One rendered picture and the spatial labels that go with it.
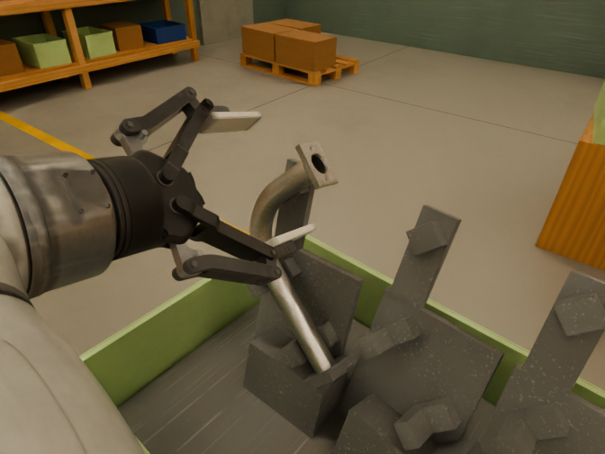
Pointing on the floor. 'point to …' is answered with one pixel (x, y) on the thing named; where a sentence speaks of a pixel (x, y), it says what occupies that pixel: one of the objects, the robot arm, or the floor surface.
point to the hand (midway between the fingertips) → (273, 177)
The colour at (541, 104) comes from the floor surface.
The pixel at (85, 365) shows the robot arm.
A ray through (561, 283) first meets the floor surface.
